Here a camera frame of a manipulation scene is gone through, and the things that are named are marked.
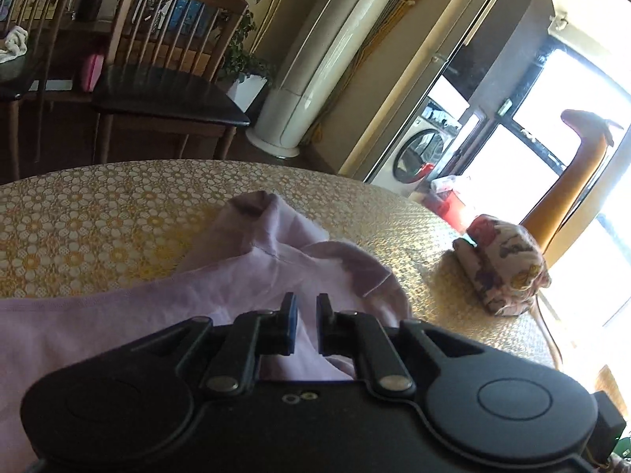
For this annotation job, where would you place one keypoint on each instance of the folded floral fleece blanket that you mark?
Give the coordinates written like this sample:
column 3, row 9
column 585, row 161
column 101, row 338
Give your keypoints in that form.
column 507, row 261

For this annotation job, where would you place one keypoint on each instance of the mustard leather chair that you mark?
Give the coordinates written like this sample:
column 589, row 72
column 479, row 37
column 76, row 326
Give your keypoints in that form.
column 572, row 177

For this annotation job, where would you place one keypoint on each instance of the white square planter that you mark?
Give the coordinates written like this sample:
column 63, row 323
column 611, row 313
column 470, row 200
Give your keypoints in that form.
column 249, row 93

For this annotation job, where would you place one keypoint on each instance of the red container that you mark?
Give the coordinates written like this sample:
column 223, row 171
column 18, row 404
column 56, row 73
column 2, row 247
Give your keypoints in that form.
column 451, row 209

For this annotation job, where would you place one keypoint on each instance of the pink plastic container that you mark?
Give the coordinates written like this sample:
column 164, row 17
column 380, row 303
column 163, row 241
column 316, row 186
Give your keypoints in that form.
column 92, row 71

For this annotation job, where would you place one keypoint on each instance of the white crumpled cloth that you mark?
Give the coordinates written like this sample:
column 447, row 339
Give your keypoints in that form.
column 12, row 44

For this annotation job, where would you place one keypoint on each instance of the white standing air conditioner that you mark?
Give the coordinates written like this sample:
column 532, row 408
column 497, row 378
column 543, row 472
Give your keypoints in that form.
column 325, row 59

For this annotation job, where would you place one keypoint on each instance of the wooden chair black seat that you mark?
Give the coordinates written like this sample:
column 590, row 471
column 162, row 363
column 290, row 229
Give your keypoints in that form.
column 29, row 83
column 167, row 93

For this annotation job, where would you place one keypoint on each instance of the front-load washing machine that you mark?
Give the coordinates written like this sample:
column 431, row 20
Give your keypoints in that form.
column 419, row 150

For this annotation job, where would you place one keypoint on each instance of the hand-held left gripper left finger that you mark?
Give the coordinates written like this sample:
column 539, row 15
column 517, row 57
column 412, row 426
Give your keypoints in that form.
column 292, row 318

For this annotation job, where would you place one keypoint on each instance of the black speaker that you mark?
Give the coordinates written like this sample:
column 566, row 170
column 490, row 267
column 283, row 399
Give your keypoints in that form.
column 94, row 2

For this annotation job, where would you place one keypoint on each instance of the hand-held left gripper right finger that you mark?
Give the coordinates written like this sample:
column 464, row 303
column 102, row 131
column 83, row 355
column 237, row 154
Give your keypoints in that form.
column 324, row 322

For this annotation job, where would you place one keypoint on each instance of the lilac shirt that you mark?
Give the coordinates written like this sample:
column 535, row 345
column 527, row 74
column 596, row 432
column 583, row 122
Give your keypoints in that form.
column 123, row 315

